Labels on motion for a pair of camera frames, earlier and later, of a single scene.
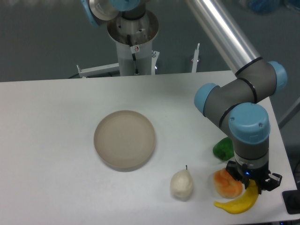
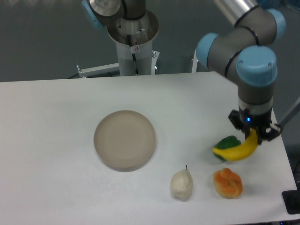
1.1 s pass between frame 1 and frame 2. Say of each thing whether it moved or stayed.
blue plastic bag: stayed
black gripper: moved
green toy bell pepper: stayed
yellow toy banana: moved
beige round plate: stayed
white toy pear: stayed
